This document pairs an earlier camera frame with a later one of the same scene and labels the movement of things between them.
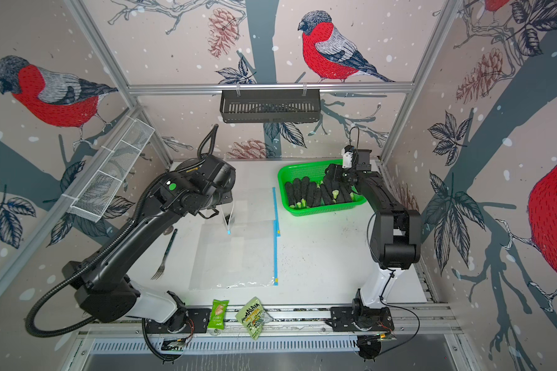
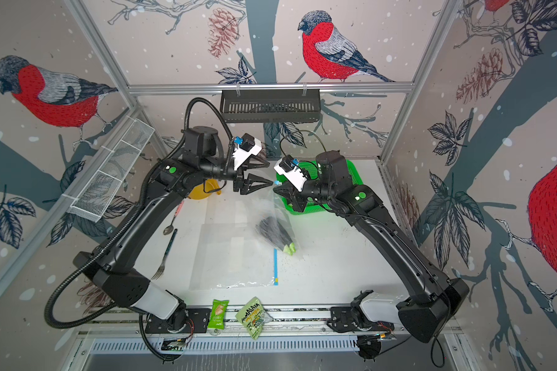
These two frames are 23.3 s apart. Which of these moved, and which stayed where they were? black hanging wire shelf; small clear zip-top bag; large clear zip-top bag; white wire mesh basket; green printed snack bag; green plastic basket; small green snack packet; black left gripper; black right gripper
Moved: black left gripper; black right gripper; small clear zip-top bag
Stayed: green plastic basket; green printed snack bag; small green snack packet; white wire mesh basket; black hanging wire shelf; large clear zip-top bag
